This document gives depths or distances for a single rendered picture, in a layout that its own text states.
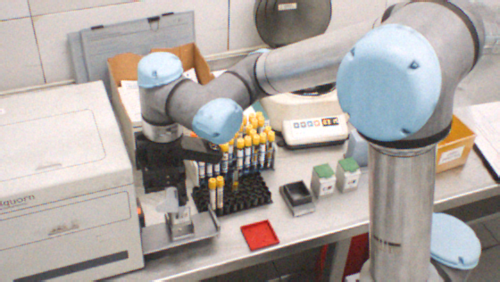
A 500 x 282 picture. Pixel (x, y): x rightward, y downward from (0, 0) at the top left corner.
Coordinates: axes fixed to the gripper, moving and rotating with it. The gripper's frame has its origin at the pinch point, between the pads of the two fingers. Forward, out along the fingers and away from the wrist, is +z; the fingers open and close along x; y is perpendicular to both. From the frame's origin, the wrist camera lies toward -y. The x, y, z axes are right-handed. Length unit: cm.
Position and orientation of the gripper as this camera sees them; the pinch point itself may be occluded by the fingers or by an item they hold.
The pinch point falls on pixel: (178, 203)
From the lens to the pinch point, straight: 127.9
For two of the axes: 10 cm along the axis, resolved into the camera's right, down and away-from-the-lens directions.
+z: -0.4, 7.4, 6.7
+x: 3.6, 6.3, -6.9
